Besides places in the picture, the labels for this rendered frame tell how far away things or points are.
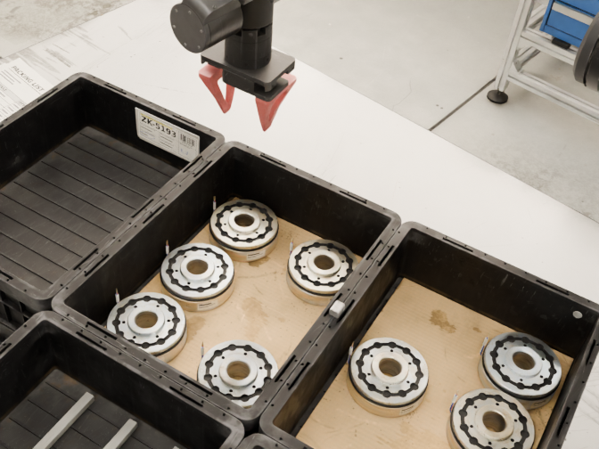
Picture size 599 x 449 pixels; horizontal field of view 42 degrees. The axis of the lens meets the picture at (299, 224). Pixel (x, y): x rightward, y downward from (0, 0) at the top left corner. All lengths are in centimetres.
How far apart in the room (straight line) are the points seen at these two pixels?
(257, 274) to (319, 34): 221
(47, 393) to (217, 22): 50
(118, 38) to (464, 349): 112
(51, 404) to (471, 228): 81
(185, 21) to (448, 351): 56
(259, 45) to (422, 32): 247
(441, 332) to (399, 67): 212
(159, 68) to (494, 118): 155
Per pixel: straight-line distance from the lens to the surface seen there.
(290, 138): 159
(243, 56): 95
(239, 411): 89
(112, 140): 138
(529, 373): 107
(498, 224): 150
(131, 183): 129
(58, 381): 105
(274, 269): 115
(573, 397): 99
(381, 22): 341
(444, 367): 109
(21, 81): 176
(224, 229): 116
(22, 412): 104
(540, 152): 289
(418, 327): 112
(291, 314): 110
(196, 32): 87
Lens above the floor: 169
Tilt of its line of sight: 45 degrees down
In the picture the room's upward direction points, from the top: 7 degrees clockwise
